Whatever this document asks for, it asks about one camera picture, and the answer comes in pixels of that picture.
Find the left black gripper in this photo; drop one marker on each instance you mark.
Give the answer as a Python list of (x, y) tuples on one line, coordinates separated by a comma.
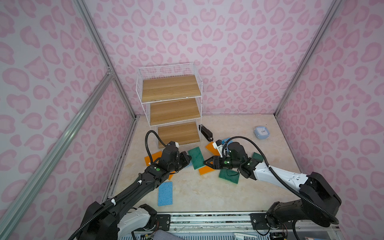
[(183, 155)]

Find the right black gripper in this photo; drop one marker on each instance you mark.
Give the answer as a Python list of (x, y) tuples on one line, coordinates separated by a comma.
[(215, 158)]

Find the green sponge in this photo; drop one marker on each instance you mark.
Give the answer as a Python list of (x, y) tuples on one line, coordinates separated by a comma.
[(197, 158), (257, 157), (230, 176)]

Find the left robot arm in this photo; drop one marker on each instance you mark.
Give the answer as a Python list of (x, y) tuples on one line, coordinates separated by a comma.
[(100, 221)]

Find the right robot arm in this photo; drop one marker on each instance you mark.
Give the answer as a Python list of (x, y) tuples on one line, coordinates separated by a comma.
[(316, 200)]

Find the orange sponge centre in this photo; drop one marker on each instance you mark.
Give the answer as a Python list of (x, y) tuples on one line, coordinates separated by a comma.
[(205, 170)]

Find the orange sponge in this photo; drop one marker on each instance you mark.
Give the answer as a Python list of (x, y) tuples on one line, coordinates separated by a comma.
[(210, 147), (205, 170), (170, 176), (155, 156)]

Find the orange sponge back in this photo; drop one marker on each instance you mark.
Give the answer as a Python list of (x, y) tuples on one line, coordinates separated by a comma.
[(210, 147)]

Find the black stapler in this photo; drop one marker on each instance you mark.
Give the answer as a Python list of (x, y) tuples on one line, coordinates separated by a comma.
[(206, 133)]

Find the orange sponge far left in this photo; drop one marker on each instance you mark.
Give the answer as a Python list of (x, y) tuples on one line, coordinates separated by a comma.
[(155, 156)]

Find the blue sponge near front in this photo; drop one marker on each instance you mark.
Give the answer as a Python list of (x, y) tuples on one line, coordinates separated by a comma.
[(165, 195)]

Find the light blue round container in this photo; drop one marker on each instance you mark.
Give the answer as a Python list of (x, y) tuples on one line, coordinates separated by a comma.
[(261, 132)]

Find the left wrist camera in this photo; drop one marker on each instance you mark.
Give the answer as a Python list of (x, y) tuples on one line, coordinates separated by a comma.
[(175, 144)]

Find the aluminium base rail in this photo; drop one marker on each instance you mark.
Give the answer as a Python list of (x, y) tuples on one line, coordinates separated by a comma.
[(232, 226)]

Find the white wire wooden shelf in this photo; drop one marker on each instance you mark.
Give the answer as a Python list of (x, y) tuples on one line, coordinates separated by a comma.
[(172, 100)]

